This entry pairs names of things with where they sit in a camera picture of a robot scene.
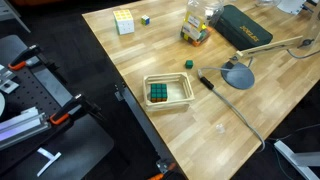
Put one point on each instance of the small green cube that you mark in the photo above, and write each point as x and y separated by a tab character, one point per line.
189	64

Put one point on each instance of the small Rubik's cube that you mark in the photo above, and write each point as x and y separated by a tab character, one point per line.
145	20

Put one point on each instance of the clear plastic jar with cubes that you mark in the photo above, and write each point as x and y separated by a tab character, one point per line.
199	23

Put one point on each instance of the light wooden crate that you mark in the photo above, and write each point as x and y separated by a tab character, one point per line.
166	103

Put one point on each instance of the white metal frame leg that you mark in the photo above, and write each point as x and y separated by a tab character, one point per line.
296	159

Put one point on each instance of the aluminium rail profile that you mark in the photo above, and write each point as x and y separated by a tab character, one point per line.
21	126

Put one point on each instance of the grey round stand base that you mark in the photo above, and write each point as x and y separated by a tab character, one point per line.
238	76

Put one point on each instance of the black orange bar clamp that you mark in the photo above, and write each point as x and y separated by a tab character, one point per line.
24	57
70	110
162	174

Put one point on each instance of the small metal bracket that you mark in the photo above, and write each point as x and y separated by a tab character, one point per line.
8	85

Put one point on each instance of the black perforated mounting board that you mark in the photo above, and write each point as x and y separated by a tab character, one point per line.
31	91

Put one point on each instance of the white tape strip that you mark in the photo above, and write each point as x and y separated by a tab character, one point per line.
48	161

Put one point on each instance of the green orange Rubik's cube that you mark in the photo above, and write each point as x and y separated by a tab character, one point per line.
158	92

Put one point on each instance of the dark green zipper case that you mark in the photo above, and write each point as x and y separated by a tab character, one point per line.
242	29

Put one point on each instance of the small clear plastic cap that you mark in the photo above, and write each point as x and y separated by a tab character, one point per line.
220	128

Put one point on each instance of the grey metal table frame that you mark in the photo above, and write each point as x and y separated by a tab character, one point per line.
141	120

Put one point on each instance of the white device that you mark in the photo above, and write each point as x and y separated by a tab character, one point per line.
291	5

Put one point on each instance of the large white yellow Rubik's cube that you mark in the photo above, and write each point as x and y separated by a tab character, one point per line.
123	22

